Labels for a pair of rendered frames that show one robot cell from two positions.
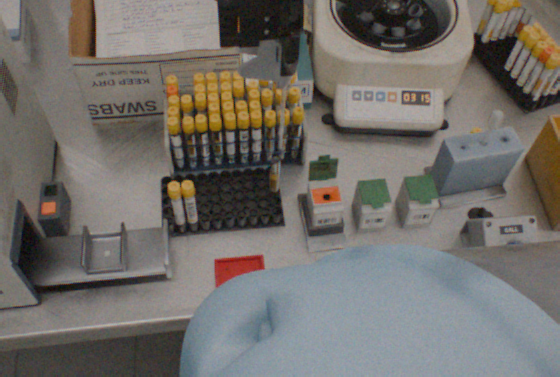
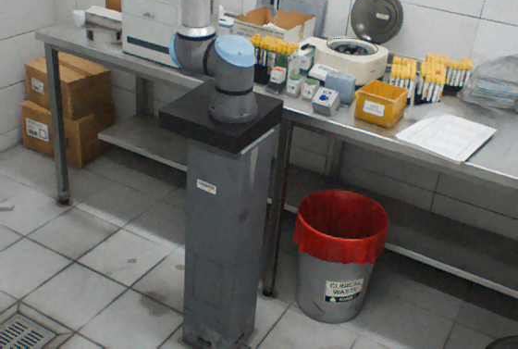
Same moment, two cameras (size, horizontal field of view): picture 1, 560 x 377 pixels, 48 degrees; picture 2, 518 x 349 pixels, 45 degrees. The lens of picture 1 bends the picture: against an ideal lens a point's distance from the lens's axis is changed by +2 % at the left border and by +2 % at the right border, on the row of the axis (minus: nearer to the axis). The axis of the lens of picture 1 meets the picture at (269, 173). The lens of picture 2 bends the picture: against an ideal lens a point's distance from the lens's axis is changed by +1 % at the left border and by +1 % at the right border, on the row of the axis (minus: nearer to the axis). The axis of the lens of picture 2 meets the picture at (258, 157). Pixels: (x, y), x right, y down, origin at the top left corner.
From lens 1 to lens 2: 1.83 m
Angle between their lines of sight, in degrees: 37
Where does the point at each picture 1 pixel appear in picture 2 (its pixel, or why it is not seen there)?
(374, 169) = not seen: hidden behind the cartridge
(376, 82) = (328, 64)
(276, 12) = not seen: outside the picture
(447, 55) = (355, 58)
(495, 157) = (342, 80)
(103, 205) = not seen: hidden behind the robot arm
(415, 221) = (306, 94)
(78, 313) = (186, 74)
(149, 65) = (254, 29)
